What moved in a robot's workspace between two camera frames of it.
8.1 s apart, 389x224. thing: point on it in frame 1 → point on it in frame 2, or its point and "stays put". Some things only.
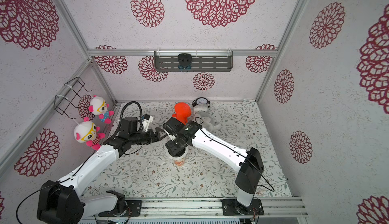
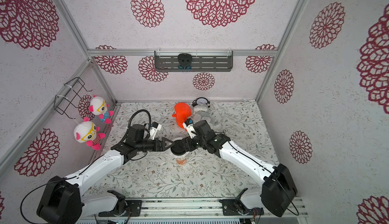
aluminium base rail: (211, 209) stays put
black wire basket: (73, 91) stays put
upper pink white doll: (98, 106) stays put
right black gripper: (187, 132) → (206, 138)
